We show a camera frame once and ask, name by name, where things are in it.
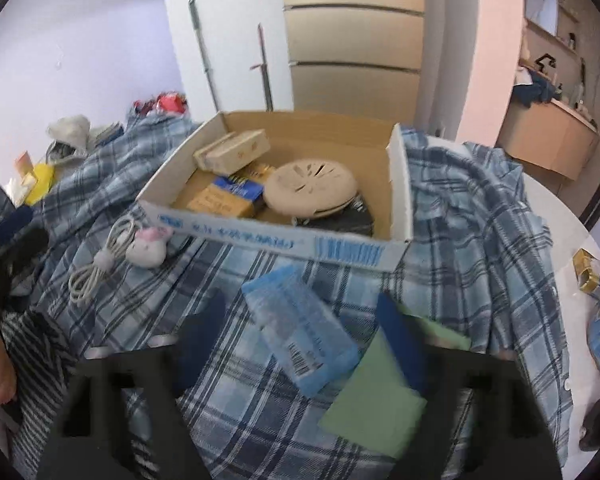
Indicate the bathroom mirror cabinet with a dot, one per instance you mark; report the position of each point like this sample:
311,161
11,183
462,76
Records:
545,10

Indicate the gold refrigerator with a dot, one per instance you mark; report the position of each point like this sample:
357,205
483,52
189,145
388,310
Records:
355,35

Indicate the orange blue cigarette pack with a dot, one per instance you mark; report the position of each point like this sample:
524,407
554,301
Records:
220,202

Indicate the beige vanity cabinet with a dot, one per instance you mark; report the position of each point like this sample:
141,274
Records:
545,140

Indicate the dark blue clothes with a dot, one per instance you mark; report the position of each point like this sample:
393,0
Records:
535,90

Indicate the black faucet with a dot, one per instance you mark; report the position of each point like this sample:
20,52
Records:
545,57

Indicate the blue tissue pack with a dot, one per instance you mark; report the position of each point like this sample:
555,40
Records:
300,325

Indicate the small black box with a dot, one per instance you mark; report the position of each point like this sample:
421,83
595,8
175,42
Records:
350,217

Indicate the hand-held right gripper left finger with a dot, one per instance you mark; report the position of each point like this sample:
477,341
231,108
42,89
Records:
200,340

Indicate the red plastic bags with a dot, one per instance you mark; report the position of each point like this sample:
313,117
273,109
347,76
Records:
167,102

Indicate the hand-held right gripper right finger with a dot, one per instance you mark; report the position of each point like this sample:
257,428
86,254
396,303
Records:
405,345

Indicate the beige round perforated case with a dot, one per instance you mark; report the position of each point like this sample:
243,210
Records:
310,182

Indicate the beige carton box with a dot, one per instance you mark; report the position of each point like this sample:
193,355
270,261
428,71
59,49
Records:
240,150

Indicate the yellow packet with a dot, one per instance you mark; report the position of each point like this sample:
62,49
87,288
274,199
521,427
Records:
42,180

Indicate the blue white striped cloth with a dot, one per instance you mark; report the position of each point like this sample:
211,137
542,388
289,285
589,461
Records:
45,360

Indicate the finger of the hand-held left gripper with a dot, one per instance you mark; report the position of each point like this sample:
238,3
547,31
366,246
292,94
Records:
30,245
10,221

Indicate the green sticky note pad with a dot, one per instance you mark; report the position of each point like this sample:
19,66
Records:
375,410

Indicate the orange cup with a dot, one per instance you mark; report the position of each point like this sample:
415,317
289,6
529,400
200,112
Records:
24,164

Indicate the grey white bag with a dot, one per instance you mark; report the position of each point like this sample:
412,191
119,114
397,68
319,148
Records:
70,127

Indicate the cardboard box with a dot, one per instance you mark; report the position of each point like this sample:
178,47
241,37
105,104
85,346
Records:
360,185

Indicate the blue plaid shirt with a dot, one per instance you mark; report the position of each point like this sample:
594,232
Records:
480,240

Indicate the pink white bunny toy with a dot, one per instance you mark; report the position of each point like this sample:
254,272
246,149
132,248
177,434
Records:
147,250

